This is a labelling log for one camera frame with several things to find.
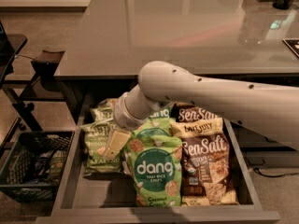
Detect front green dang chip bag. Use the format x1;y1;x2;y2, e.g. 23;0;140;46
124;135;182;207

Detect brown sea salt bag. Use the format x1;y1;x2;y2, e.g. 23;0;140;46
171;103;218;122
171;118;238;206

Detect black plastic crate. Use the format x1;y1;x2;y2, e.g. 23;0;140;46
0;131;74;203

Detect green jalapeno chip bag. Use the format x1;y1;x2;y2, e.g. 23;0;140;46
81;119;122;175
90;98;117;121

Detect middle green dang chip bag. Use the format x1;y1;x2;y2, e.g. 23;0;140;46
132;118;173;139

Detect black chair at left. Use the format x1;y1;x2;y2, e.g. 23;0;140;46
0;21;27;87

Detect grey open drawer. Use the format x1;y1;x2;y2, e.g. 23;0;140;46
35;121;280;224

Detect rear brown sea salt bag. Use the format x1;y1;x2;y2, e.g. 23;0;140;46
171;103;218;122

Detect dark tray on counter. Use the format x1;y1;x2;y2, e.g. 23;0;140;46
283;38;299;58

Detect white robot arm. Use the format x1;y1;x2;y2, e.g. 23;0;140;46
103;61;299;160

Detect front brown sea salt bag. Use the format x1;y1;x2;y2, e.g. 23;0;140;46
171;118;238;206

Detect lower cabinet drawers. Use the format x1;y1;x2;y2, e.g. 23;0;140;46
232;124;299;168

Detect green dang chip bag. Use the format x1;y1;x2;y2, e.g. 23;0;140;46
124;135;182;207
149;107;171;119
132;118;173;139

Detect rear green dang chip bag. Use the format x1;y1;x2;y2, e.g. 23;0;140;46
149;107;171;119

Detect black cable on floor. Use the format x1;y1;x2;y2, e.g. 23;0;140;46
252;167;299;179

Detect dark bar stool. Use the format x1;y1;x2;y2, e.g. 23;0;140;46
2;50;64;131

